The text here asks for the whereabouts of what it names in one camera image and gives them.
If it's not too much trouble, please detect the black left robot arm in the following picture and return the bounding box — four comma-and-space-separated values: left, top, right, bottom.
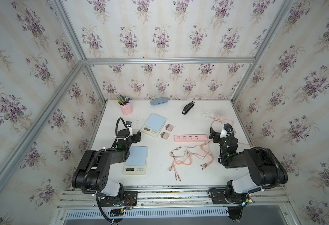
71, 117, 141, 200

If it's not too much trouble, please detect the far blue kitchen scale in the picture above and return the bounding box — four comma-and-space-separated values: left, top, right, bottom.
141, 113, 166, 138

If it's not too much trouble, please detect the coloured pens bunch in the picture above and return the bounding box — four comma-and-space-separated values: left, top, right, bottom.
116, 95, 131, 106

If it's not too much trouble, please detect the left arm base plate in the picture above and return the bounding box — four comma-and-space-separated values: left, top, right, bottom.
97, 191, 138, 207

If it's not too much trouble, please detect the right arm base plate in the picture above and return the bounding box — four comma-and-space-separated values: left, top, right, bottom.
207, 188, 250, 207

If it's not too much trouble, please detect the blue glasses case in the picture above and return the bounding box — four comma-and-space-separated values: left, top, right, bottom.
150, 97, 169, 106

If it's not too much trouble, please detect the pink pen holder cup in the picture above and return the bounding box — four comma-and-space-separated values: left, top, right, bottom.
120, 103, 133, 115

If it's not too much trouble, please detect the pink USB charger adapter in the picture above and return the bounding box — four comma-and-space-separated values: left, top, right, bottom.
165, 124, 174, 132

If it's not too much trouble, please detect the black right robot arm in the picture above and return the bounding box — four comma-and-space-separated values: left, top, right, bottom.
209, 123, 288, 196

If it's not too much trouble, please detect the pink power strip cord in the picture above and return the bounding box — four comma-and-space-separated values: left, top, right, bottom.
209, 116, 252, 148

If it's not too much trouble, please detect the near blue kitchen scale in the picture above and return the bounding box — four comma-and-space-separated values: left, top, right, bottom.
123, 146, 148, 175

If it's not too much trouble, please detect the black stapler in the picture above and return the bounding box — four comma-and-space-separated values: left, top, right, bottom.
182, 101, 195, 115

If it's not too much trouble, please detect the blue kitchen scale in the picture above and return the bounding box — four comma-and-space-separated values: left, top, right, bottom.
123, 146, 148, 175
141, 113, 166, 138

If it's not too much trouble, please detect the aluminium mounting rail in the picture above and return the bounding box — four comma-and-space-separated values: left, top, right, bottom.
55, 185, 290, 210

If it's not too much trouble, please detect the pink power strip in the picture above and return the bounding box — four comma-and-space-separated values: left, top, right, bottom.
174, 134, 208, 143

